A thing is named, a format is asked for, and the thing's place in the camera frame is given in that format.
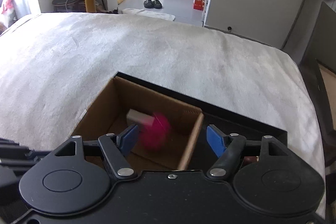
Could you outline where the white charger plug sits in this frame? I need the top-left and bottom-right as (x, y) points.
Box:
(126, 109), (154, 127)

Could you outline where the pink red toy figure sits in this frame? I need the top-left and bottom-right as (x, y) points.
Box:
(139, 113), (171, 151)

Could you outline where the brown cardboard box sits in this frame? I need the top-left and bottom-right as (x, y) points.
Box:
(73, 76), (204, 172)

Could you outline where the brown bear figurine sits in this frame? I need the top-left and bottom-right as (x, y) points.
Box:
(244, 156), (259, 164)

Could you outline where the white plush blanket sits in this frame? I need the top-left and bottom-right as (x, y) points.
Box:
(1, 13), (325, 223)

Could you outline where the black framed cork tray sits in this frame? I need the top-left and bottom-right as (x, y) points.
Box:
(299, 58), (336, 146)

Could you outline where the white floor mat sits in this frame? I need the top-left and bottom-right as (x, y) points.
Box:
(121, 9), (175, 22)

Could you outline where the black slippers pair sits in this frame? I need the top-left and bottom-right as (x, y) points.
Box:
(143, 0), (162, 9)

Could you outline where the dark upholstered board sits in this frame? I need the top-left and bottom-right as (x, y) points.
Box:
(299, 2), (336, 73)

